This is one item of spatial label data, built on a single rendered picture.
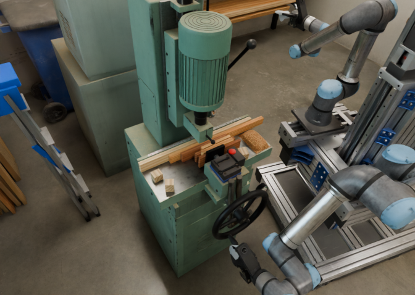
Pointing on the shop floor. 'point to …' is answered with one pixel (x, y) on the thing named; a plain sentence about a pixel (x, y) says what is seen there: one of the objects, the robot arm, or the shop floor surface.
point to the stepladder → (41, 139)
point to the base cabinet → (181, 228)
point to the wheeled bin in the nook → (40, 49)
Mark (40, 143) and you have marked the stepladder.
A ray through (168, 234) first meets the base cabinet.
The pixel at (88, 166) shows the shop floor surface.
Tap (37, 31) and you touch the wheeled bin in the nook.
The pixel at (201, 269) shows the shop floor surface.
